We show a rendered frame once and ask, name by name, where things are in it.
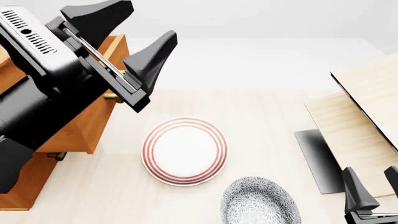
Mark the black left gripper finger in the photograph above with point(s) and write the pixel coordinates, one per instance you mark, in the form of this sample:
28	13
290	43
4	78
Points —
152	60
99	18

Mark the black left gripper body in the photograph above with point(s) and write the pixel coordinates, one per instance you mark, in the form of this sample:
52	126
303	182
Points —
93	67

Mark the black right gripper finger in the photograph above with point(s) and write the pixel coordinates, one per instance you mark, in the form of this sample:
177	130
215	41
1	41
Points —
393	176
357	196

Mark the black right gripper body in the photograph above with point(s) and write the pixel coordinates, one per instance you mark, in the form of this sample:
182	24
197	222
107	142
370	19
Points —
373	218

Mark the black and grey left robot arm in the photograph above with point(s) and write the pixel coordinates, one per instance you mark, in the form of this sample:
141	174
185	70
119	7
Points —
37	109

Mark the wooden cabinet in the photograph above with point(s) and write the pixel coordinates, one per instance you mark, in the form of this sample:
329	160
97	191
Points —
28	182

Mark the pale wooden board rack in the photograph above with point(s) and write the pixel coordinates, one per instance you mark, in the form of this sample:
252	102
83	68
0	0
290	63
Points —
351	130

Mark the white plate with red rings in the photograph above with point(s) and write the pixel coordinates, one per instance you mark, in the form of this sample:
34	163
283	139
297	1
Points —
185	151

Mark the grey patterned bowl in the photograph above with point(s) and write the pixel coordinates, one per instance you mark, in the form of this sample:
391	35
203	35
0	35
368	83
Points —
258	203

